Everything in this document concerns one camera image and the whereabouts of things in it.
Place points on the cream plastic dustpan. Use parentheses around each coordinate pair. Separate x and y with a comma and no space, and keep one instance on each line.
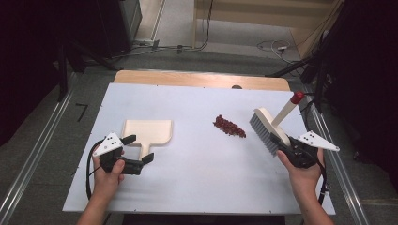
(147,131)

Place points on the white table board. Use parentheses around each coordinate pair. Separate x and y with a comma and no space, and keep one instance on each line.
(194,103)

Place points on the black cabinet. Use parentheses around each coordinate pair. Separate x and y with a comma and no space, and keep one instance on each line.
(122,25)

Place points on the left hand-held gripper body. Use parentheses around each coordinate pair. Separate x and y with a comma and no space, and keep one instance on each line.
(108,144)

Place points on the cream brush with red cap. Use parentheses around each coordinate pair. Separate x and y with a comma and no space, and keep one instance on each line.
(266,118)

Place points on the metal floor rail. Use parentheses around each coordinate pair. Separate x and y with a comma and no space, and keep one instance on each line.
(37,150)
(344,187)

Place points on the dark curtain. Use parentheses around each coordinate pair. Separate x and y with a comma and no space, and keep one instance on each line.
(369,78)

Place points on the black stand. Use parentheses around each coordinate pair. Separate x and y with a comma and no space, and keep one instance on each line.
(319,84)
(62,72)

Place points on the person's right hand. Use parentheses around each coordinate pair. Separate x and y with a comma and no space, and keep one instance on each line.
(305,179)

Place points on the light wooden furniture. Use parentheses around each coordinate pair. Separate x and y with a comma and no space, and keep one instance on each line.
(266,9)

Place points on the pile of red scraps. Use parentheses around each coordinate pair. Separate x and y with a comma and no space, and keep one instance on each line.
(228,126)

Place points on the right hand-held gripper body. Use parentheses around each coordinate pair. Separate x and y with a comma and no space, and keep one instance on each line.
(316,140)

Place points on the person's left hand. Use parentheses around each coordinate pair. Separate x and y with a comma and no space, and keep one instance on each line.
(108,184)

